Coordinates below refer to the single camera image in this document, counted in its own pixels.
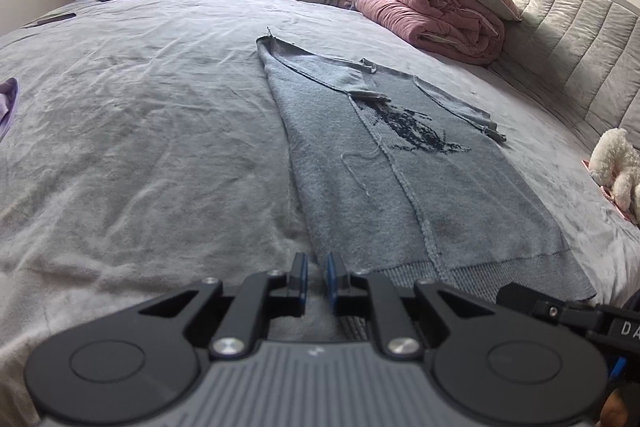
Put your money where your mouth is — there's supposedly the folded pink quilt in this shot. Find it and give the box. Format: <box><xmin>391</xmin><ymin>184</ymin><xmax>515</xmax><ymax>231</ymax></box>
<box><xmin>354</xmin><ymin>0</ymin><xmax>506</xmax><ymax>66</ymax></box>

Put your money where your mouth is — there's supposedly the dark phone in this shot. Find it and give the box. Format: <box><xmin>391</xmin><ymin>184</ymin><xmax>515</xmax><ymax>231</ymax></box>
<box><xmin>22</xmin><ymin>13</ymin><xmax>77</xmax><ymax>29</ymax></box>

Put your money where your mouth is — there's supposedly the grey bed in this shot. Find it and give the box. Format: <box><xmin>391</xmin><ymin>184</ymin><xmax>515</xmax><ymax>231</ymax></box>
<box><xmin>0</xmin><ymin>0</ymin><xmax>640</xmax><ymax>427</ymax></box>

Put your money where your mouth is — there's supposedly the purple cloth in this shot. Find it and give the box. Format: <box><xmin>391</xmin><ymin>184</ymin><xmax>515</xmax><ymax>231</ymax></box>
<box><xmin>0</xmin><ymin>78</ymin><xmax>20</xmax><ymax>142</ymax></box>

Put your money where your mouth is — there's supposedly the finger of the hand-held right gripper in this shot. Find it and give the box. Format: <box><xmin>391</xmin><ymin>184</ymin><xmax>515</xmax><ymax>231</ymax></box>
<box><xmin>495</xmin><ymin>283</ymin><xmax>609</xmax><ymax>339</ymax></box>

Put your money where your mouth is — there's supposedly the person's right hand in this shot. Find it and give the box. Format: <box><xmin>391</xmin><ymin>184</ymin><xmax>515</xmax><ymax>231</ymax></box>
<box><xmin>600</xmin><ymin>387</ymin><xmax>634</xmax><ymax>427</ymax></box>

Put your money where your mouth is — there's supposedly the white plush toy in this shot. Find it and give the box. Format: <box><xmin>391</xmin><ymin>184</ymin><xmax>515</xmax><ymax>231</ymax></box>
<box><xmin>589</xmin><ymin>128</ymin><xmax>640</xmax><ymax>224</ymax></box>

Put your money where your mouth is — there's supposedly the grey knitted sweater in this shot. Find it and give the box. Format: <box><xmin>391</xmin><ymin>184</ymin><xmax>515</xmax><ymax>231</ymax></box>
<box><xmin>256</xmin><ymin>27</ymin><xmax>597</xmax><ymax>303</ymax></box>

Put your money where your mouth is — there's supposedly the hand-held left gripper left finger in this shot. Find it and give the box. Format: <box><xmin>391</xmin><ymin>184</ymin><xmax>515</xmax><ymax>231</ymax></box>
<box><xmin>140</xmin><ymin>252</ymin><xmax>308</xmax><ymax>361</ymax></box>

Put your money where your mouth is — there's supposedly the grey quilted headboard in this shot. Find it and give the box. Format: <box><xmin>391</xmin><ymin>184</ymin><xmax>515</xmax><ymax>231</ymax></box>
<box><xmin>470</xmin><ymin>0</ymin><xmax>640</xmax><ymax>168</ymax></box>

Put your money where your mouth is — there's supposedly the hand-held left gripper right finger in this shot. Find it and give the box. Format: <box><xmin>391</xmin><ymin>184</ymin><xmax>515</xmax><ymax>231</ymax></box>
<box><xmin>325</xmin><ymin>252</ymin><xmax>494</xmax><ymax>361</ymax></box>

